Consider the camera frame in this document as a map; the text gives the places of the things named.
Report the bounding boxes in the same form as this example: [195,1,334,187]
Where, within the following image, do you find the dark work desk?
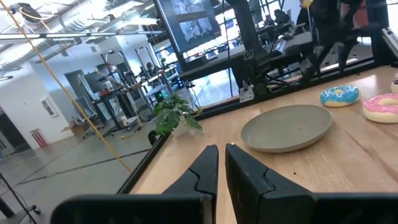
[178,30,315,82]

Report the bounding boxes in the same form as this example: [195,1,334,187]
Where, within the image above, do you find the white wall frame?
[40,96,59,118]

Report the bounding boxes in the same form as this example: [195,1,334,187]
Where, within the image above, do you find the person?
[272,8,292,26]

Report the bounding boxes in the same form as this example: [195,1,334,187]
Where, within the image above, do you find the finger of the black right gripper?
[337,40,356,74]
[302,43,328,85]

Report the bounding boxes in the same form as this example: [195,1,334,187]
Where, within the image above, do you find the grey round plate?
[240,104,333,154]

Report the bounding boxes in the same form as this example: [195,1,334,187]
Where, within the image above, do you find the green potted plant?
[152,95,203,138]

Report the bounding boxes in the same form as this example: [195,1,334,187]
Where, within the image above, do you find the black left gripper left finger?
[161,144,220,195]

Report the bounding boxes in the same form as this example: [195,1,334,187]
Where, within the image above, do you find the black monitor screen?
[154,0,222,55]

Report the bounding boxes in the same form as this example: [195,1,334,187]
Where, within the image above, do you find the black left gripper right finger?
[224,142,315,224]

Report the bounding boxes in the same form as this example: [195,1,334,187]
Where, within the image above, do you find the large pink donut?
[362,93,398,124]

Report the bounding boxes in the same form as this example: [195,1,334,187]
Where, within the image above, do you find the large blue donut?
[319,85,361,108]

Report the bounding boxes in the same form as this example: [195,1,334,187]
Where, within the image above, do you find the yellow cable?
[0,0,133,174]

